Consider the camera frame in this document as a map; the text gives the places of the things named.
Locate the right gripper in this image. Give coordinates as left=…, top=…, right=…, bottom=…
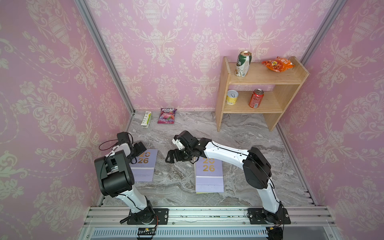
left=164, top=147, right=195, bottom=164

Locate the purple calendar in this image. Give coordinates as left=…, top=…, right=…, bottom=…
left=194, top=158, right=224, bottom=192
left=130, top=149, right=158, bottom=182

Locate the green calendar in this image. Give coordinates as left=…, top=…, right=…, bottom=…
left=196, top=192, right=223, bottom=194

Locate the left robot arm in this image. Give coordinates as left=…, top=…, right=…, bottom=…
left=94, top=132, right=158, bottom=225

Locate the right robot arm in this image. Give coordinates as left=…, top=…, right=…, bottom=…
left=165, top=131, right=288, bottom=225

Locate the green white gum box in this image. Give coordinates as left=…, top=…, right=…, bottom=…
left=141, top=111, right=152, bottom=128

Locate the purple candy bag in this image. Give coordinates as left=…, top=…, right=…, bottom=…
left=158, top=108, right=177, bottom=124

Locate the yellow tin can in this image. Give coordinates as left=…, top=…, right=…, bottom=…
left=226, top=90, right=239, bottom=105

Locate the small circuit board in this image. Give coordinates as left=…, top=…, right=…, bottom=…
left=138, top=227, right=157, bottom=236

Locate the red soda can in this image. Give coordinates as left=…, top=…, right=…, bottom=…
left=249, top=89, right=264, bottom=109

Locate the green drink can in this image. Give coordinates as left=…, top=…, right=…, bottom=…
left=235, top=51, right=252, bottom=78

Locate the wooden shelf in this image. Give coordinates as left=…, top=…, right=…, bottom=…
left=215, top=56, right=310, bottom=133

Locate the orange snack bag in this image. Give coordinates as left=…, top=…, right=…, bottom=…
left=262, top=57, right=295, bottom=73

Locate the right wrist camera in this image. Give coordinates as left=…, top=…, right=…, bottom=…
left=172, top=136, right=185, bottom=150

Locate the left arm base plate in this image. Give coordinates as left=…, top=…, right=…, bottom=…
left=127, top=208, right=169, bottom=225

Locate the aluminium front rail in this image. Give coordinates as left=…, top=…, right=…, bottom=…
left=79, top=206, right=342, bottom=240

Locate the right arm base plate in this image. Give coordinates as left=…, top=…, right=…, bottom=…
left=247, top=208, right=291, bottom=226

